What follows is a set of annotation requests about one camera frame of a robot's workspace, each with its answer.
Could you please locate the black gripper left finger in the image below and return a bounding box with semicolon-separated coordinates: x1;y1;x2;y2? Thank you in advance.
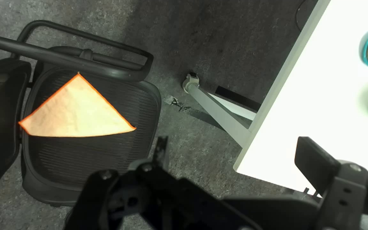
151;134;170;167

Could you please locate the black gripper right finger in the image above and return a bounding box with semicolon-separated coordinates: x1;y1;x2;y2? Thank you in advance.
294;136;343;197

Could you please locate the black mesh office chair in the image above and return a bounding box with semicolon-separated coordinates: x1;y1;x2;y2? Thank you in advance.
0;19;170;212

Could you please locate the white table with grey legs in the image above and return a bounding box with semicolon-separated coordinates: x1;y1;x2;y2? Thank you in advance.
182;0;368;196

